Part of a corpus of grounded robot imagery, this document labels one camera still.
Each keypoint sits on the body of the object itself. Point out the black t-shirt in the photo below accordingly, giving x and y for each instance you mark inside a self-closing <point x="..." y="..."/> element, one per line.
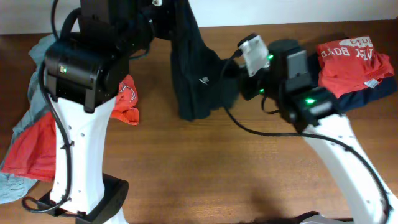
<point x="202" y="81"/>

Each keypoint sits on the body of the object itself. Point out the grey t-shirt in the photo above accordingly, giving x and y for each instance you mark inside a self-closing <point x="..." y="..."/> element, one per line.
<point x="14" y="188"/>

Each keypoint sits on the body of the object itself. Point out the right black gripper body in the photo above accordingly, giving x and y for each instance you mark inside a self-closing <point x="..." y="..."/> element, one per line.
<point x="263" y="81"/>

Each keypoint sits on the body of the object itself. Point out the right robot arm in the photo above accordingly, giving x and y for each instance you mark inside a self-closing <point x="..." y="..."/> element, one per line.
<point x="280" y="71"/>

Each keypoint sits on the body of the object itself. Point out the crumpled red t-shirt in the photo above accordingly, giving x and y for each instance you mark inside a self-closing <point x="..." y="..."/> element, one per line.
<point x="33" y="155"/>

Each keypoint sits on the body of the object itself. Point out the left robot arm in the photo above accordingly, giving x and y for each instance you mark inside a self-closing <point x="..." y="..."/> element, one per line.
<point x="79" y="80"/>

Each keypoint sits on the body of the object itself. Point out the folded navy t-shirt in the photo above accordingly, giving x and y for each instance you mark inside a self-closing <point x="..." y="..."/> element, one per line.
<point x="358" y="98"/>

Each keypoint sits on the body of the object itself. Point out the folded red printed t-shirt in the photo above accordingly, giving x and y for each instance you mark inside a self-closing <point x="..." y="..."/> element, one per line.
<point x="352" y="64"/>

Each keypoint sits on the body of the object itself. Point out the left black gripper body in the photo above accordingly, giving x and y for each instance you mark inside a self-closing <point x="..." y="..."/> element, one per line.
<point x="162" y="18"/>

